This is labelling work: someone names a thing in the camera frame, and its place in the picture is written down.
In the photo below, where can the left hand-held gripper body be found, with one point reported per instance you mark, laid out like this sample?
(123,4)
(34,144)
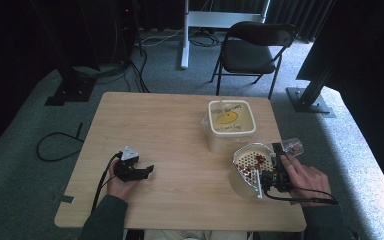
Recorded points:
(127,168)

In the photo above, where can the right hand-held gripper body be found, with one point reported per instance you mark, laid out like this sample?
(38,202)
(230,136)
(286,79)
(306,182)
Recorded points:
(276,178)

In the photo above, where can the pile of red berries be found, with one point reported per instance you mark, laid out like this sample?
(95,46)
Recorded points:
(250,165)

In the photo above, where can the white plastic strainer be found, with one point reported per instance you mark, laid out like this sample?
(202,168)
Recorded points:
(248,163)

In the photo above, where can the round bowl with food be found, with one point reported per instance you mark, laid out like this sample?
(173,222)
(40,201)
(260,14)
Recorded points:
(243,186)

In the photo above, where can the person's left hand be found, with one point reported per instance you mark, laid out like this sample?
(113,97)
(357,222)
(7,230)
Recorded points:
(120,186)

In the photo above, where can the person's right hand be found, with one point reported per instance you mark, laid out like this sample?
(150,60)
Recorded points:
(305,178)

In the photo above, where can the square translucent container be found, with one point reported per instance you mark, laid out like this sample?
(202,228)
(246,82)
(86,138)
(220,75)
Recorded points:
(230,125)

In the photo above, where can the black metal stand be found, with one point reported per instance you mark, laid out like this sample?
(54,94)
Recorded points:
(310,96)
(71,86)

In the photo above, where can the grey tape piece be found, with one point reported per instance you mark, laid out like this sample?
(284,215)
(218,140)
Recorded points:
(64,199)

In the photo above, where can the black folding chair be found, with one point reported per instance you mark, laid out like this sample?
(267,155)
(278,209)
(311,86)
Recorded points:
(250,53)

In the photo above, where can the white desk frame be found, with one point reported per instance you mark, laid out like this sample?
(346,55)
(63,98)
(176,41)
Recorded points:
(213,18)

